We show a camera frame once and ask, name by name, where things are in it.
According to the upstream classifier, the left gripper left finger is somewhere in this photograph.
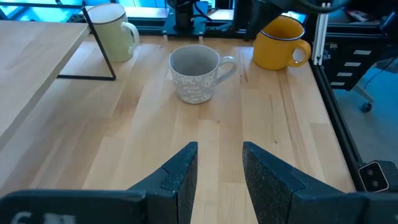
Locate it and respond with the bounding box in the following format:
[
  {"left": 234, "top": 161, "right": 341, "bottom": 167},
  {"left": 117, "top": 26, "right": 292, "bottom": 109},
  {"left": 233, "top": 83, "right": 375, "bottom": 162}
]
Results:
[{"left": 127, "top": 141, "right": 199, "bottom": 224}]

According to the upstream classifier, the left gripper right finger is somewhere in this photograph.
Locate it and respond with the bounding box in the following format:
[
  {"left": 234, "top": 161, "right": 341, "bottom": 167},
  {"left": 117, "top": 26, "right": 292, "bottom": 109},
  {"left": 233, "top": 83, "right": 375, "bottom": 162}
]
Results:
[{"left": 242, "top": 141, "right": 364, "bottom": 224}]

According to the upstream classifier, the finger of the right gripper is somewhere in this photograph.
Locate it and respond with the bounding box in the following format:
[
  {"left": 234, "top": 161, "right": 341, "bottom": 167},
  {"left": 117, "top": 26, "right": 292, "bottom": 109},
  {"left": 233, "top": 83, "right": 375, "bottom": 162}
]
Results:
[{"left": 244, "top": 0, "right": 294, "bottom": 40}]

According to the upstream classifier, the yellow enamel mug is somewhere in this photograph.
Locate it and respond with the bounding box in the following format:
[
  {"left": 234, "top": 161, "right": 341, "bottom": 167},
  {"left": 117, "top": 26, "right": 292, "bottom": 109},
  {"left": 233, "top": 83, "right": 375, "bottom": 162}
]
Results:
[{"left": 252, "top": 14, "right": 312, "bottom": 72}]

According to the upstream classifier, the grey floral patterned mug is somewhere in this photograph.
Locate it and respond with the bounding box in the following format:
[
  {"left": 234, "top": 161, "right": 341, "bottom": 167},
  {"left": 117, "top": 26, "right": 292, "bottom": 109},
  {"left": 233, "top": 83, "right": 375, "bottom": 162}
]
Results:
[{"left": 169, "top": 44, "right": 239, "bottom": 105}]

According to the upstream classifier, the pale green mug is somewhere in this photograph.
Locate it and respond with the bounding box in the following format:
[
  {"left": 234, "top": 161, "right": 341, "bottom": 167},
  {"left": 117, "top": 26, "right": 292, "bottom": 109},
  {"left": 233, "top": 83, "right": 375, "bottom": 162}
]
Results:
[{"left": 86, "top": 2, "right": 141, "bottom": 63}]

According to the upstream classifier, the black drawer cabinet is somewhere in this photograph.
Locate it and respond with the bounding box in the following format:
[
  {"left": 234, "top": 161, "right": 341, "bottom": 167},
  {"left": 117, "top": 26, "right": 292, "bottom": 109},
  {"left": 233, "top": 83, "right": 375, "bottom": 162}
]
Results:
[{"left": 323, "top": 40, "right": 398, "bottom": 113}]

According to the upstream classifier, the silver aluminium upright post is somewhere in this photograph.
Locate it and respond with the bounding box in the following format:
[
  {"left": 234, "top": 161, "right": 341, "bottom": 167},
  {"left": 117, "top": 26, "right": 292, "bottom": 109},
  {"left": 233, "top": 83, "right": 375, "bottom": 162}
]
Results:
[{"left": 312, "top": 2, "right": 331, "bottom": 66}]

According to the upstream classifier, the table-level camera box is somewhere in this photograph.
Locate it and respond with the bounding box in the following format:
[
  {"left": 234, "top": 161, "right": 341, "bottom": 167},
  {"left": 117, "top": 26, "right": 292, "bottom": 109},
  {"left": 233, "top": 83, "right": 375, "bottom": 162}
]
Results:
[{"left": 357, "top": 160, "right": 398, "bottom": 192}]

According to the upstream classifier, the black aluminium table frame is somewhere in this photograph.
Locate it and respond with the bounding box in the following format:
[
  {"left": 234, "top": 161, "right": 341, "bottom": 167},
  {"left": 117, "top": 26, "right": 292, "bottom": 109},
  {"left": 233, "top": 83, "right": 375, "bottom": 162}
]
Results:
[{"left": 67, "top": 9, "right": 398, "bottom": 192}]

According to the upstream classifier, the wooden shelf black frame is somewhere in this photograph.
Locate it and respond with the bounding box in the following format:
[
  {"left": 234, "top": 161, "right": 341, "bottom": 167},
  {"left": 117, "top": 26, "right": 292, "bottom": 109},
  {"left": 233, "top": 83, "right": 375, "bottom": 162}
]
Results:
[{"left": 0, "top": 1, "right": 118, "bottom": 150}]

